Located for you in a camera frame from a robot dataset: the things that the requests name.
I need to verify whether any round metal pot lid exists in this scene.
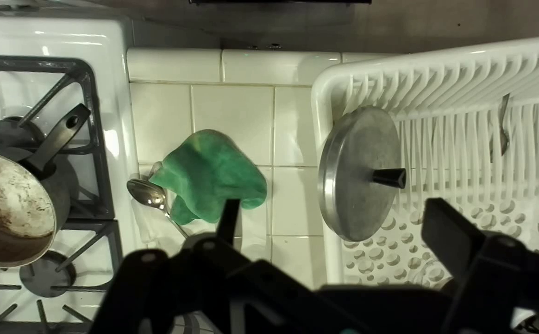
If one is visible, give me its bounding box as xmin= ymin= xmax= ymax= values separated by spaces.
xmin=316 ymin=106 xmax=407 ymax=244

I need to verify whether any black stove burner cap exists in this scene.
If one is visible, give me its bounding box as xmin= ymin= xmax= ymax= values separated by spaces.
xmin=18 ymin=249 xmax=77 ymax=298

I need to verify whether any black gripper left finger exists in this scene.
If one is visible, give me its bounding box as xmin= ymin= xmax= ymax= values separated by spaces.
xmin=89 ymin=197 xmax=320 ymax=334

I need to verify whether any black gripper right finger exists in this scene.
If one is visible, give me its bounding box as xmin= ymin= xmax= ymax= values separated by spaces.
xmin=420 ymin=197 xmax=539 ymax=334

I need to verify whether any steel pot with black handle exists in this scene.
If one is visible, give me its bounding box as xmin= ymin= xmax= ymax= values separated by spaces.
xmin=0 ymin=103 xmax=92 ymax=270

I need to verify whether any black stove grate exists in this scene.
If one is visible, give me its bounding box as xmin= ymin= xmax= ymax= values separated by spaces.
xmin=0 ymin=54 xmax=122 ymax=334

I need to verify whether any white gas stove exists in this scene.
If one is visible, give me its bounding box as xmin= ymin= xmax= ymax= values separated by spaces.
xmin=0 ymin=15 xmax=140 ymax=334

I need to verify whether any metal spoon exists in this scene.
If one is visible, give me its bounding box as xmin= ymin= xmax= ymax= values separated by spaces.
xmin=126 ymin=177 xmax=190 ymax=240

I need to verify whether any white plastic dish rack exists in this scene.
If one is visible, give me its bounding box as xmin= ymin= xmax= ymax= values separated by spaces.
xmin=309 ymin=34 xmax=539 ymax=294

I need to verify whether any green cloth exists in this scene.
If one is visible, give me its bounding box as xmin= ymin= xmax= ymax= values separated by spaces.
xmin=148 ymin=129 xmax=268 ymax=229

